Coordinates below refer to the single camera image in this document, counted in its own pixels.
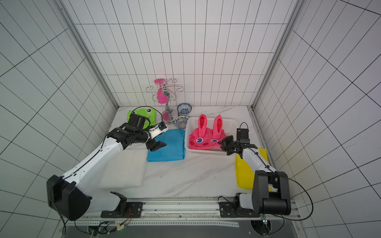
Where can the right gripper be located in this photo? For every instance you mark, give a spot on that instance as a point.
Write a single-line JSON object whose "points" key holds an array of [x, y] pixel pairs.
{"points": [[230, 145]]}

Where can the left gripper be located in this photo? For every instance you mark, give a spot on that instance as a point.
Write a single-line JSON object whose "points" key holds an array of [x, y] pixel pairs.
{"points": [[154, 146]]}

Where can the pink bunny raincoat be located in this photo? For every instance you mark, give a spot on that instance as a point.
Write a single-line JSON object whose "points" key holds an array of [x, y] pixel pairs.
{"points": [[204, 138]]}

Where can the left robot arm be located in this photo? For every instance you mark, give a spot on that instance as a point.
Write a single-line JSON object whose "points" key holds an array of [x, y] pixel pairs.
{"points": [[68, 194]]}

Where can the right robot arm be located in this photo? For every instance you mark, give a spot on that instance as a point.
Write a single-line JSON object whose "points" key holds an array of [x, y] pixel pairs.
{"points": [[270, 192]]}

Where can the blue folded raincoat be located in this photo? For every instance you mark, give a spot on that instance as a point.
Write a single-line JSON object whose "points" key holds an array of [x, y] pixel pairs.
{"points": [[174, 149]]}

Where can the white plastic perforated basket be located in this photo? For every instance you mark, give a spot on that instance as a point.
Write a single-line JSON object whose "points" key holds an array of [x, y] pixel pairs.
{"points": [[229, 126]]}

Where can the green frog folded raincoat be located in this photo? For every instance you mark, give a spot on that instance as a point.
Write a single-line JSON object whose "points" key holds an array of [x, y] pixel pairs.
{"points": [[148, 113]]}

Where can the yellow folded raincoat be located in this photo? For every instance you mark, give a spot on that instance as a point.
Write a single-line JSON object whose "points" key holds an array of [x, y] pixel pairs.
{"points": [[246, 167]]}

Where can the white folded raincoat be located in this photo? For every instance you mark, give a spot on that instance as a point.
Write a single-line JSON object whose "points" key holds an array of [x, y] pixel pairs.
{"points": [[125, 170]]}

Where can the blue patterned ceramic cup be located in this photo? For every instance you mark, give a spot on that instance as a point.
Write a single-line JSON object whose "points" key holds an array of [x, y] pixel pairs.
{"points": [[181, 122]]}

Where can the blue patterned ceramic bowl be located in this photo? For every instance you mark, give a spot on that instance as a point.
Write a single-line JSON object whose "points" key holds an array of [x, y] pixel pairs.
{"points": [[184, 109]]}

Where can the pink wine glass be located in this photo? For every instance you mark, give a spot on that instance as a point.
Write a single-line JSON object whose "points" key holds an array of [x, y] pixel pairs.
{"points": [[162, 91]]}

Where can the electronics wiring bundle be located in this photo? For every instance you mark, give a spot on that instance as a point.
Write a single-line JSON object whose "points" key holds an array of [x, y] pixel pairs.
{"points": [[110, 227]]}

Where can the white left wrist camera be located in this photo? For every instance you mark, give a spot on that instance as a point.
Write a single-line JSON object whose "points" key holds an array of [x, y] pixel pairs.
{"points": [[157, 130]]}

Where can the silver wire cup stand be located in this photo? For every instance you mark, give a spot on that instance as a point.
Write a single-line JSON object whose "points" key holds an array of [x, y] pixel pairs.
{"points": [[168, 115]]}

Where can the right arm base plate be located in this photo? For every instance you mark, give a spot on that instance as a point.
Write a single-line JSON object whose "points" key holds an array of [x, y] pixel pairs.
{"points": [[229, 210]]}

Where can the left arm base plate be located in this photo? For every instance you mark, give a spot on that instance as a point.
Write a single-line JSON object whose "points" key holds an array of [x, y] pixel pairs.
{"points": [[125, 210]]}

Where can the aluminium mounting rail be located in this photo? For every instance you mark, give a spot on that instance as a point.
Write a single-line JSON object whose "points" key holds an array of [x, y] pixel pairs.
{"points": [[174, 212]]}

